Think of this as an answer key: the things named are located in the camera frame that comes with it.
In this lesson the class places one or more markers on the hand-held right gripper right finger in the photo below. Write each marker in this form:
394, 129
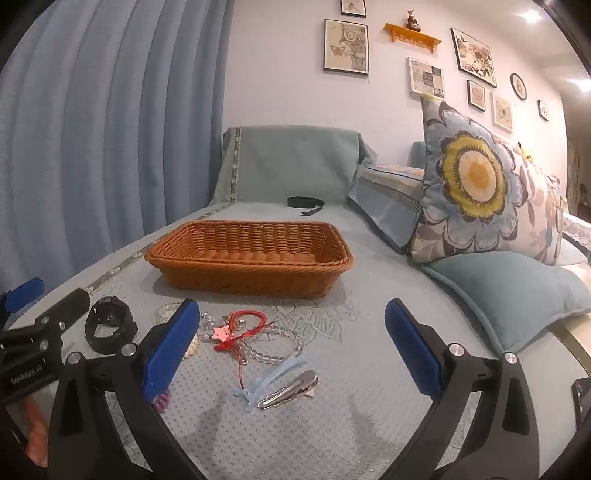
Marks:
413, 346

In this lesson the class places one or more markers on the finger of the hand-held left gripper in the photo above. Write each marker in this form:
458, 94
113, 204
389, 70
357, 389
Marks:
25, 293
64, 309

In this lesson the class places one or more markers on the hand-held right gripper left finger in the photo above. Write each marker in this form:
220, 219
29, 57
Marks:
168, 350

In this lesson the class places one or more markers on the black wristwatch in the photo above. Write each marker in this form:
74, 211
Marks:
127, 325

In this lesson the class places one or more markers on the brown wicker basket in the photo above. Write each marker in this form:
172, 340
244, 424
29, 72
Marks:
249, 277

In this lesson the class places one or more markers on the light blue hair clip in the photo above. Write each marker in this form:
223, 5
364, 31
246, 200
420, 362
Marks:
277, 371

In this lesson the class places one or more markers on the silver metal hair clip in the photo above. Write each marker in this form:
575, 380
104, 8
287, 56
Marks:
291, 390

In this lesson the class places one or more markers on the person's left hand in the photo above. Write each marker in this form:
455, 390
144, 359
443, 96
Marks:
36, 429

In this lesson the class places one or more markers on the plain teal pillow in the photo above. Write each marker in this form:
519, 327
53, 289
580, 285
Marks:
508, 295

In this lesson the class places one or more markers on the blue striped pillow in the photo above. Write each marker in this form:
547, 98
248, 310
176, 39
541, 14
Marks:
388, 203

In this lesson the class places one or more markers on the blue curtain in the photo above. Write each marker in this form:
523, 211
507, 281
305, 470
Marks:
115, 138

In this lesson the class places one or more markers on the dark flat device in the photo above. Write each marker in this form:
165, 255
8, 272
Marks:
582, 401

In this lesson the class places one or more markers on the large flower print pillow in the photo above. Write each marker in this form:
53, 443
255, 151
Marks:
475, 175

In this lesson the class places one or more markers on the pale floral pillow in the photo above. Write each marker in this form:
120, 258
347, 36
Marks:
542, 217

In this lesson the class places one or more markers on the yellow plush toy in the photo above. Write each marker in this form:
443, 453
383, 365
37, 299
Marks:
522, 151

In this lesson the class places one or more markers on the pale butterfly framed picture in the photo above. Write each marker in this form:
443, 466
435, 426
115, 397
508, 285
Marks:
502, 111

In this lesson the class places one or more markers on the small shell framed picture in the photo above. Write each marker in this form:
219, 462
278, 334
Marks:
476, 96

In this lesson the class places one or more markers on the patchwork framed picture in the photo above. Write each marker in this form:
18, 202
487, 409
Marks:
425, 78

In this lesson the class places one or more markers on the tiny framed picture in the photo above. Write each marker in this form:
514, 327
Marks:
543, 110

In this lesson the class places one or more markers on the flower framed picture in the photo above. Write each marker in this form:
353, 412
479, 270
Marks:
473, 57

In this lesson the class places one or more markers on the small brown figurine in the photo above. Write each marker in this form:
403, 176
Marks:
412, 21

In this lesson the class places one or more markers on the orange wall shelf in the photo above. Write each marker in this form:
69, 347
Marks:
411, 34

